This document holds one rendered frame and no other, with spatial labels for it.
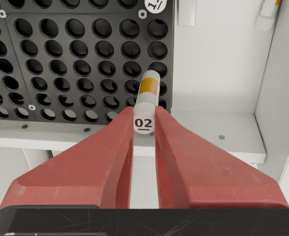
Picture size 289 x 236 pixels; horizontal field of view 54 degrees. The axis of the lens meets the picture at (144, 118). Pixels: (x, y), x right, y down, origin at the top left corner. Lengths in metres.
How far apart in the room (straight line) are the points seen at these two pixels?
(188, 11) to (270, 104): 0.10
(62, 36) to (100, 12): 0.03
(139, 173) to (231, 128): 0.23
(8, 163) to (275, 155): 0.33
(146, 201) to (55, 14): 0.39
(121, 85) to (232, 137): 0.11
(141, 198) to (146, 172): 0.07
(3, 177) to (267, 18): 0.35
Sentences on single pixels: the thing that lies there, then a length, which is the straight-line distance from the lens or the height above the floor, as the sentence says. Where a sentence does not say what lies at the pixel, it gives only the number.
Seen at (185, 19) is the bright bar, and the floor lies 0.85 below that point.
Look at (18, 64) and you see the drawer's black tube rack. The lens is 0.23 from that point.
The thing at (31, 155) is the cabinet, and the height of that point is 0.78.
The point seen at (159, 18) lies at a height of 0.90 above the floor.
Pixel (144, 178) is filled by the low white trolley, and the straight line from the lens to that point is 0.48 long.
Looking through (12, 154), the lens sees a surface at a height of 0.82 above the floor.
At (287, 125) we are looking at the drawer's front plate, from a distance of 0.22.
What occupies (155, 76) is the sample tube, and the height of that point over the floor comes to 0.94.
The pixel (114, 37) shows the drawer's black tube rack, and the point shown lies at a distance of 0.19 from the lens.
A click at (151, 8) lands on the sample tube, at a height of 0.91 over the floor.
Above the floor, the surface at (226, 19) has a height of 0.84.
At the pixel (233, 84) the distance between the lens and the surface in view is 0.28.
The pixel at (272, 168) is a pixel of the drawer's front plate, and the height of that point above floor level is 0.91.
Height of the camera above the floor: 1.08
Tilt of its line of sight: 53 degrees down
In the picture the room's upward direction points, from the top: 168 degrees counter-clockwise
